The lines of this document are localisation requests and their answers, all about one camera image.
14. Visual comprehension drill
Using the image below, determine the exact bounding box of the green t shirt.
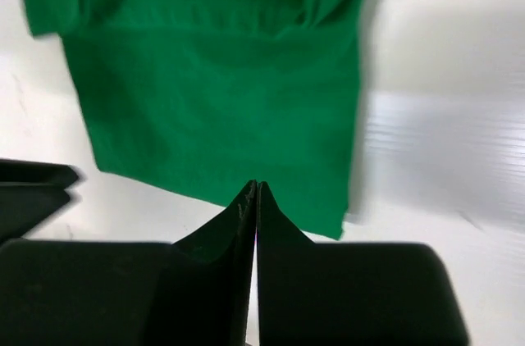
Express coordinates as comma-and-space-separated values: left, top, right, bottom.
23, 0, 362, 239

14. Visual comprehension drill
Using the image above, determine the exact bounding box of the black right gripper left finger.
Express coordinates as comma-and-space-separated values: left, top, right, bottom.
1, 181, 257, 345

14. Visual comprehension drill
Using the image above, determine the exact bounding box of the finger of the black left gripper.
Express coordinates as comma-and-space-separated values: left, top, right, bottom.
1, 184, 80, 244
1, 159, 80, 187

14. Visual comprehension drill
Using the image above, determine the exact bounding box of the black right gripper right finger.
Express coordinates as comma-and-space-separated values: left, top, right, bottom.
257, 184, 469, 345

